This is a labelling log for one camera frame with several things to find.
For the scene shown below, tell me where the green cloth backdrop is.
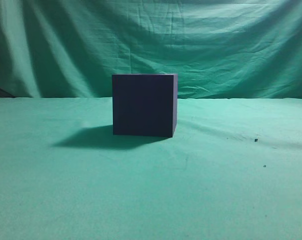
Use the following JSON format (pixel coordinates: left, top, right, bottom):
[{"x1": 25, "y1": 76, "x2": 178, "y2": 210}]
[{"x1": 0, "y1": 0, "x2": 302, "y2": 240}]

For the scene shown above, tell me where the dark blue cube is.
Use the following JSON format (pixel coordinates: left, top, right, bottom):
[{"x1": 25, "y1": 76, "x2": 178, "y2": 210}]
[{"x1": 111, "y1": 73, "x2": 178, "y2": 138}]

